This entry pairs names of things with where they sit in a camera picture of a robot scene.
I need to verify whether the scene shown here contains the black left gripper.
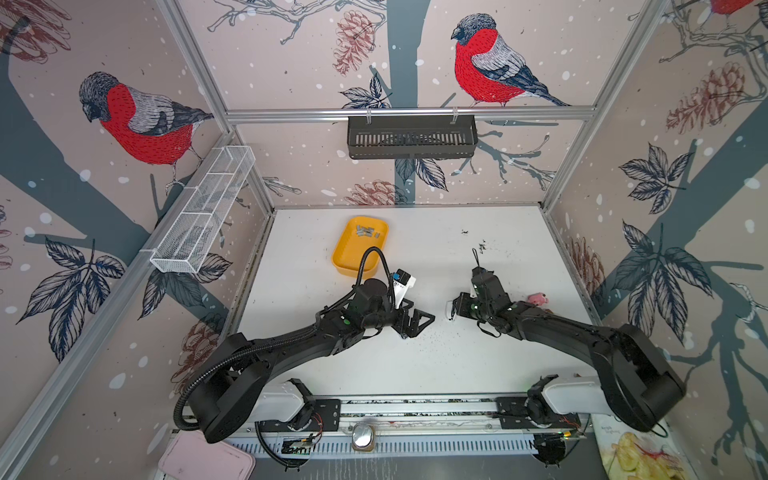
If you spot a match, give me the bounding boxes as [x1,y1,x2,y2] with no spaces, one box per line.
[362,297,436,338]

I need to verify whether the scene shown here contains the white mini stapler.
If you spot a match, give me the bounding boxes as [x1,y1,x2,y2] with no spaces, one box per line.
[445,301,455,321]

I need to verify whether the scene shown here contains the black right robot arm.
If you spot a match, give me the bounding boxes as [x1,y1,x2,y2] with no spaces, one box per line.
[450,265,686,433]

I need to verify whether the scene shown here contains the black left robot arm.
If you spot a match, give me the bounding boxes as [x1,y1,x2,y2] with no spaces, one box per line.
[173,246,435,444]

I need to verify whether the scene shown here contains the pink pig toy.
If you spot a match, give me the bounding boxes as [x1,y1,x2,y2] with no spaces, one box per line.
[526,292,549,307]

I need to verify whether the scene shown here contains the yellow plastic tray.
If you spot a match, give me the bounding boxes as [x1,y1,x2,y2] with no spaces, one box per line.
[331,216,389,277]

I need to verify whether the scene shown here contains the staple strips in tray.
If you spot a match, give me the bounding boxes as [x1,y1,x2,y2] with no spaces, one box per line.
[355,225,379,238]

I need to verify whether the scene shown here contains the silver round knob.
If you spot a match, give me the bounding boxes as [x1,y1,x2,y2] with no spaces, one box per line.
[351,422,376,452]

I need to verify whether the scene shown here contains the pink lid box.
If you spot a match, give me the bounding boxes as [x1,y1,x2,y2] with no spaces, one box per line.
[158,431,256,480]

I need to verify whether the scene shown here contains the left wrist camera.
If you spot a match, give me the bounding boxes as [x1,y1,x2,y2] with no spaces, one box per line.
[392,269,416,309]

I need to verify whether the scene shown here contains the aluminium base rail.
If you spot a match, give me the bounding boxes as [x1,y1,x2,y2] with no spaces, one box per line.
[225,393,589,461]

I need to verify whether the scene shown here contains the black wall basket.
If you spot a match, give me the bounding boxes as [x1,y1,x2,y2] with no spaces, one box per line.
[347,115,478,160]

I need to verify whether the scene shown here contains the white wire mesh shelf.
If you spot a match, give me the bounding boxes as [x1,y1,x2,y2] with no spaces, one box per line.
[150,145,255,274]

